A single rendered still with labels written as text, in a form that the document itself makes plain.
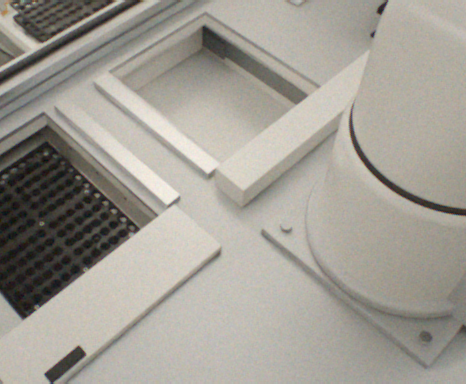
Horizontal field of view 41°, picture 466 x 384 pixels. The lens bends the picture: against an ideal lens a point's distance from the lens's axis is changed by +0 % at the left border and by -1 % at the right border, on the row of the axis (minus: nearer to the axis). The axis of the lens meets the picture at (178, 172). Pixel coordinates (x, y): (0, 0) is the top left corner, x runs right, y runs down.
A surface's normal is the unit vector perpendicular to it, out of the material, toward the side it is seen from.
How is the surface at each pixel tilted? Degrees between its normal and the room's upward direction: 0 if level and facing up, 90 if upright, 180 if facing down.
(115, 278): 0
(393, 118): 75
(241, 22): 0
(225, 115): 0
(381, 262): 90
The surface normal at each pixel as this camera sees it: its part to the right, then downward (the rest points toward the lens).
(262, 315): -0.02, -0.61
